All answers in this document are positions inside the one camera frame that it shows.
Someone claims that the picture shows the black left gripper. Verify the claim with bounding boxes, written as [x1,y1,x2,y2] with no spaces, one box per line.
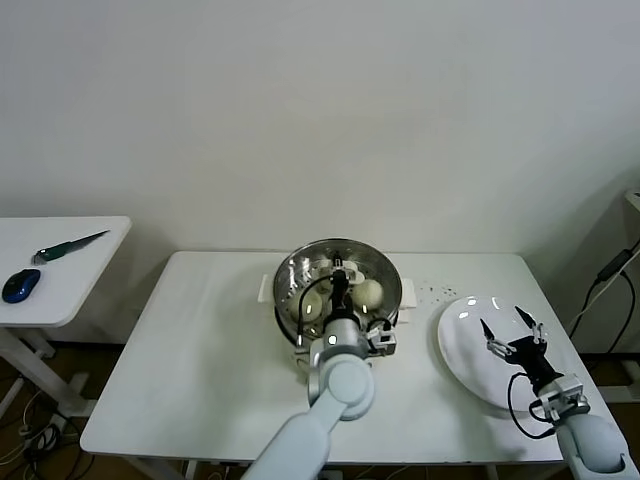
[327,251,357,319]

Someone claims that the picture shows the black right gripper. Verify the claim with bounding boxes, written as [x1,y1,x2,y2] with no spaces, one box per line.
[479,306,559,391]

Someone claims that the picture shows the glass lid with white handle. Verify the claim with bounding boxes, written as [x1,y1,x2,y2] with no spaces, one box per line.
[273,238,404,346]

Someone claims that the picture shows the stainless steel steamer basket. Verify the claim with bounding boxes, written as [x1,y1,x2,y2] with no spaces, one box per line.
[258,238,419,351]

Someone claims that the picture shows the white round plate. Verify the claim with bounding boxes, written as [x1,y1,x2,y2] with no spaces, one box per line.
[437,295,569,414]

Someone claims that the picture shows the white side table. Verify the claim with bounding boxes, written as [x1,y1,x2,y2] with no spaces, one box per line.
[0,215,134,416]

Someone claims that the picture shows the blue black computer mouse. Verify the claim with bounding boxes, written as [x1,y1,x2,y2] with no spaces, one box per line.
[2,267,43,304]

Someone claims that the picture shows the white power strip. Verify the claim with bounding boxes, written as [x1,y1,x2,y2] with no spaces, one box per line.
[18,413,67,440]

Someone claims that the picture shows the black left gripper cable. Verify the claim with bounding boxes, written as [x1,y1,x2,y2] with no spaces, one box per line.
[296,278,334,346]

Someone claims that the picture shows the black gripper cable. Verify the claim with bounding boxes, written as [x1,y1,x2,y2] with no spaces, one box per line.
[508,372,556,441]
[296,278,334,346]

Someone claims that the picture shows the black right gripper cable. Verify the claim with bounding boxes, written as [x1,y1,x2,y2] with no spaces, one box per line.
[508,372,556,441]

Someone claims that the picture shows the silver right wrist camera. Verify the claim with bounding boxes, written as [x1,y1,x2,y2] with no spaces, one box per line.
[532,374,591,425]

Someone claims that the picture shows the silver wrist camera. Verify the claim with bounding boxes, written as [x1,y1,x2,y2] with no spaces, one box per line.
[532,374,591,425]
[367,319,400,357]

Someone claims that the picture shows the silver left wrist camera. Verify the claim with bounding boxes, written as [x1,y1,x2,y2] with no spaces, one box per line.
[367,319,400,357]

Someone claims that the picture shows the green handled knife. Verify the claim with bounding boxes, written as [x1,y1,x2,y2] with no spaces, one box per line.
[32,229,112,265]

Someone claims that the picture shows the tangled floor cables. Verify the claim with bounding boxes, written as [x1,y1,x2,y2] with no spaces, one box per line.
[0,384,84,480]

